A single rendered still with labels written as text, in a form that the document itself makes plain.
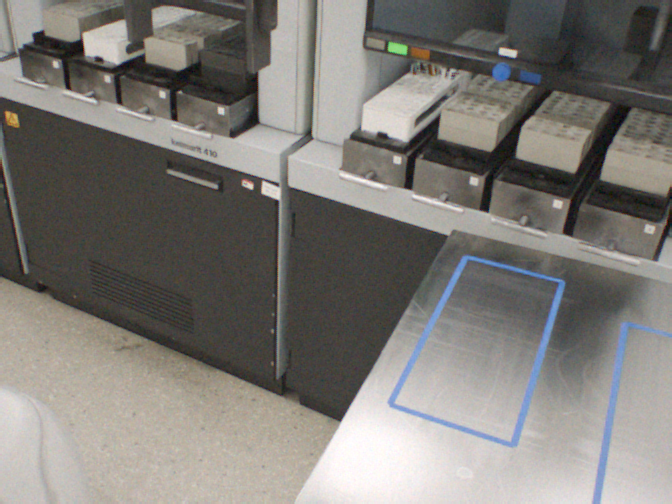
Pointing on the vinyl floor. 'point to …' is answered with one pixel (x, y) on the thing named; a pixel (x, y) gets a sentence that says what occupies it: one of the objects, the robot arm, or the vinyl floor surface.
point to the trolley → (512, 389)
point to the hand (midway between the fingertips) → (197, 41)
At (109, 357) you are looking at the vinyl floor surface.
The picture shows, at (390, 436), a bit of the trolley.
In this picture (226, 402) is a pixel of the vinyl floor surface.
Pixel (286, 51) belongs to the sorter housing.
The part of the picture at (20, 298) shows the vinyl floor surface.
